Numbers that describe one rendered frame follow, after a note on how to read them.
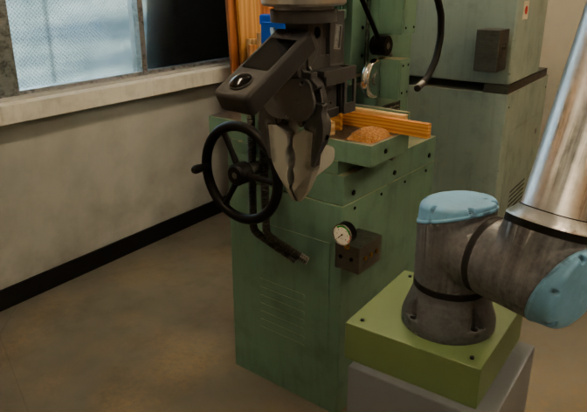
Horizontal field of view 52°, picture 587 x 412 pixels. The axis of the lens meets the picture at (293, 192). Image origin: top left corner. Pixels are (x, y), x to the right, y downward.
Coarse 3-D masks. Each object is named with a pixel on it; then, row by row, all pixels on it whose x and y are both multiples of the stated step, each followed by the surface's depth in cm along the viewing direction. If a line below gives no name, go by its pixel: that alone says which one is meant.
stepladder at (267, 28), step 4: (260, 16) 262; (264, 16) 261; (268, 16) 260; (260, 20) 263; (264, 20) 262; (268, 20) 260; (264, 24) 261; (268, 24) 259; (272, 24) 258; (276, 24) 257; (280, 24) 256; (284, 24) 256; (264, 28) 261; (268, 28) 260; (272, 28) 257; (276, 28) 257; (280, 28) 256; (284, 28) 256; (264, 32) 262; (268, 32) 260; (272, 32) 258; (264, 36) 262; (268, 36) 261; (264, 40) 263
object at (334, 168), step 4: (232, 140) 186; (236, 140) 185; (232, 144) 187; (236, 144) 186; (236, 148) 186; (240, 152) 186; (332, 164) 165; (336, 164) 164; (340, 164) 164; (344, 164) 166; (348, 164) 168; (352, 164) 170; (328, 168) 166; (332, 168) 165; (336, 168) 164; (340, 168) 165; (344, 168) 167; (348, 168) 168; (328, 172) 166; (332, 172) 166; (336, 172) 165; (340, 172) 165
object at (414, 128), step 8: (352, 112) 176; (344, 120) 177; (352, 120) 176; (360, 120) 174; (368, 120) 172; (376, 120) 170; (384, 120) 169; (392, 120) 167; (400, 120) 166; (408, 120) 165; (384, 128) 169; (392, 128) 168; (400, 128) 166; (408, 128) 165; (416, 128) 163; (424, 128) 162; (416, 136) 164; (424, 136) 163
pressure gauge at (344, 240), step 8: (336, 224) 161; (344, 224) 160; (352, 224) 161; (336, 232) 162; (344, 232) 161; (352, 232) 160; (336, 240) 163; (344, 240) 161; (352, 240) 161; (344, 248) 165
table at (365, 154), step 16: (224, 112) 194; (352, 128) 173; (240, 144) 171; (336, 144) 162; (352, 144) 159; (368, 144) 157; (384, 144) 161; (400, 144) 168; (336, 160) 164; (352, 160) 160; (368, 160) 157; (384, 160) 163
